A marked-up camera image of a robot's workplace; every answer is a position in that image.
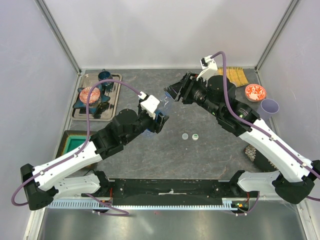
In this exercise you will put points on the green-white Cestbon cap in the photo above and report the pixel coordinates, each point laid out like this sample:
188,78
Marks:
195,136

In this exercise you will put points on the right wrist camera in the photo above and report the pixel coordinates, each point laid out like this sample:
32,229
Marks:
209,69

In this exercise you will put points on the green square dish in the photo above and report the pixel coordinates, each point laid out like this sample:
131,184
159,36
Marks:
70,140

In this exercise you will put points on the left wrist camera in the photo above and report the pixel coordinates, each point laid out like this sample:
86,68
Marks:
149,103

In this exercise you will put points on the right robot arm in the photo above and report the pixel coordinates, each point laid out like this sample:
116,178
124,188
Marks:
293,179

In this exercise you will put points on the slotted cable duct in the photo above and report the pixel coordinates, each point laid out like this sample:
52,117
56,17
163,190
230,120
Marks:
91,204

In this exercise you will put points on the white bottle cap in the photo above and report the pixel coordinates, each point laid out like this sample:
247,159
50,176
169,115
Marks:
185,136

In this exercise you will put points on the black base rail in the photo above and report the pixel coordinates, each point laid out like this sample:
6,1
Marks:
124,187

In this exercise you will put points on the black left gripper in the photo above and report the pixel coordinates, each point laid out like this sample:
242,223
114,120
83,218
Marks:
157,126

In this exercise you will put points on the dark teal mug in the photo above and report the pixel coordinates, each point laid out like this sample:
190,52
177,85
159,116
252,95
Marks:
105,77

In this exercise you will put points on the yellow woven tray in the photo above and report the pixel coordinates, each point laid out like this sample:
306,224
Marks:
236,76

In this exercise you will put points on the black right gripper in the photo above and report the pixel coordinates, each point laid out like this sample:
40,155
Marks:
177,89

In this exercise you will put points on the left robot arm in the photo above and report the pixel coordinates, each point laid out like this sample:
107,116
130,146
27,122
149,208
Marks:
51,181

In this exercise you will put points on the purple plastic cup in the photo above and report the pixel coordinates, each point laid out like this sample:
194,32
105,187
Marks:
268,107

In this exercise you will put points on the red floral bowl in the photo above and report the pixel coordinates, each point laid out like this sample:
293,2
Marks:
255,92

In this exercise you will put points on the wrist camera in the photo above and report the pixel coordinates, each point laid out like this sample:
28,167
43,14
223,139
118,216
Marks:
209,69
149,103

